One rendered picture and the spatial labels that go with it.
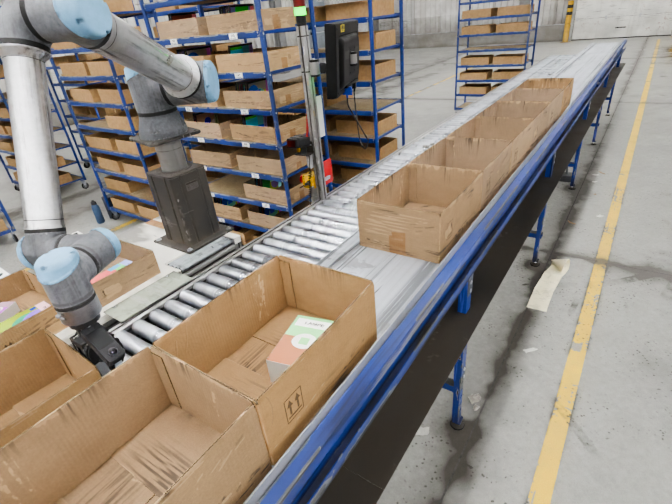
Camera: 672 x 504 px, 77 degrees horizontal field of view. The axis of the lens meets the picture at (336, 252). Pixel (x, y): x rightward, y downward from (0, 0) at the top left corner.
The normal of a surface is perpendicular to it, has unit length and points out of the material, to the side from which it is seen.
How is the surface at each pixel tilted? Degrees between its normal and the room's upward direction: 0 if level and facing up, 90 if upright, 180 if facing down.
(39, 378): 89
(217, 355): 89
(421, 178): 90
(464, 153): 90
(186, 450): 1
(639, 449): 0
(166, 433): 1
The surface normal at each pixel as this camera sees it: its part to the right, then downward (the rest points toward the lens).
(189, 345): 0.83, 0.20
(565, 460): -0.10, -0.87
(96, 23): 0.96, -0.01
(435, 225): -0.54, 0.46
